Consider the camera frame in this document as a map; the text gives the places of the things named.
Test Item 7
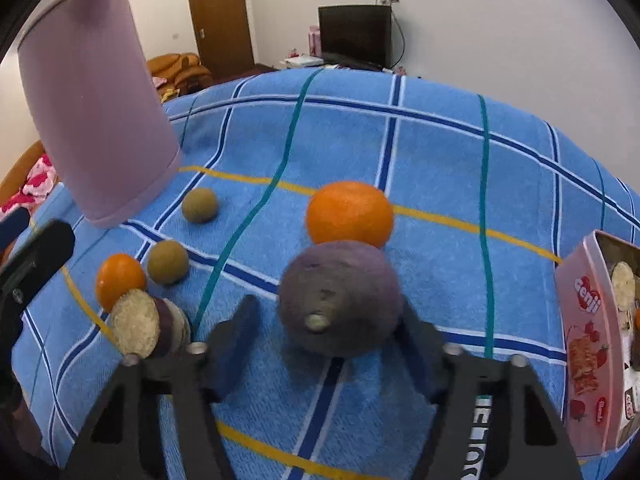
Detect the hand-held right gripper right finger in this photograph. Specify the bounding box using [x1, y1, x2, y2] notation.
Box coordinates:
[385, 302, 576, 480]

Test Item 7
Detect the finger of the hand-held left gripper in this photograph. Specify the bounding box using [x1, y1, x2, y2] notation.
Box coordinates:
[0, 206, 31, 253]
[0, 219, 77, 321]

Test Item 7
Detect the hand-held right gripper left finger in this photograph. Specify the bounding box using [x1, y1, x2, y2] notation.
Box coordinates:
[60, 294, 261, 480]

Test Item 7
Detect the small orange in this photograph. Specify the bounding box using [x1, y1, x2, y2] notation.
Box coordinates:
[95, 253, 149, 313]

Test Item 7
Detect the round purple fruit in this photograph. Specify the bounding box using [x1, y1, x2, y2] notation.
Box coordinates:
[278, 241, 404, 359]

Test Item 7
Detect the brown longan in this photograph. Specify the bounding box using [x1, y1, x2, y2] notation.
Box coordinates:
[181, 188, 219, 224]
[146, 240, 190, 286]

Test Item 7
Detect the large orange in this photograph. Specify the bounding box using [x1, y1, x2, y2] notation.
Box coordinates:
[306, 181, 395, 250]

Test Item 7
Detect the pink tin box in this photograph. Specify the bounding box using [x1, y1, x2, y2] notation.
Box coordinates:
[554, 230, 640, 458]

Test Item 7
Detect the pink flowered cushion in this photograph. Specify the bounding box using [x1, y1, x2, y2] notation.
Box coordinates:
[12, 155, 58, 206]

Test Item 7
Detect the brown leather sofa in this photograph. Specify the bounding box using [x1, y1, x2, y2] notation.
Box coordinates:
[0, 140, 51, 206]

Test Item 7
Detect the purple electric kettle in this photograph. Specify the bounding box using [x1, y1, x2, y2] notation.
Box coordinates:
[17, 0, 183, 229]

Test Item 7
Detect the blue plaid blanket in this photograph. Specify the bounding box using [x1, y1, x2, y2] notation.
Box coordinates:
[0, 67, 640, 480]

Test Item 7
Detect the brown leather armchair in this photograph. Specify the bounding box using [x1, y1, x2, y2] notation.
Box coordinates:
[146, 52, 213, 106]

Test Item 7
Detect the white television stand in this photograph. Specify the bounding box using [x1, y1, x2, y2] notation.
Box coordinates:
[278, 54, 401, 76]

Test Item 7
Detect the brown wooden door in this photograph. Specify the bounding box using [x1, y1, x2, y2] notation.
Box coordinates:
[186, 0, 261, 81]

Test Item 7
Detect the black television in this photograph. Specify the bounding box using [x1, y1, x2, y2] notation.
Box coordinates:
[318, 4, 393, 68]

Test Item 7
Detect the black power cable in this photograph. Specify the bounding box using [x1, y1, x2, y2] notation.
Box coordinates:
[390, 4, 407, 73]

